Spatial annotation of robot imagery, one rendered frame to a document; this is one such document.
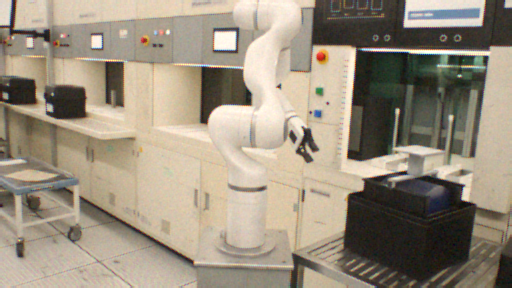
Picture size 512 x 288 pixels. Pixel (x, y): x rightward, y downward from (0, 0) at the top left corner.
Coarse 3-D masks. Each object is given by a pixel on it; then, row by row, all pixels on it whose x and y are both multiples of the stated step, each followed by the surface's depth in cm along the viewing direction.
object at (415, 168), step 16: (416, 160) 127; (384, 176) 137; (400, 176) 126; (416, 176) 128; (432, 176) 136; (368, 192) 130; (384, 192) 126; (400, 192) 121; (400, 208) 122; (416, 208) 118
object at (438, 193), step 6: (438, 186) 124; (432, 192) 122; (438, 192) 125; (444, 192) 127; (432, 198) 123; (438, 198) 125; (444, 198) 127; (450, 198) 130; (432, 204) 124; (438, 204) 126; (444, 204) 128; (450, 204) 130; (432, 210) 124; (438, 210) 127
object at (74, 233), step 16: (0, 160) 345; (32, 160) 350; (0, 176) 300; (64, 176) 309; (0, 192) 348; (16, 192) 275; (32, 192) 282; (16, 208) 278; (32, 208) 368; (64, 208) 321; (16, 224) 282; (32, 224) 287
